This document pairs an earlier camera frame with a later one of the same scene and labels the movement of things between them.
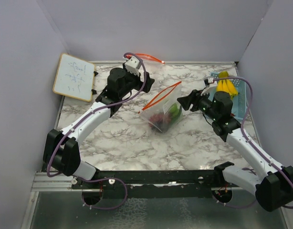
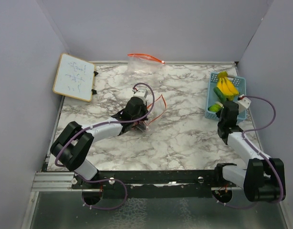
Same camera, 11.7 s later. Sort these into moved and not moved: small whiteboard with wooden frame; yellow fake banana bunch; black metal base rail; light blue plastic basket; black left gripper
Moved: black left gripper
Not moved: yellow fake banana bunch; small whiteboard with wooden frame; black metal base rail; light blue plastic basket
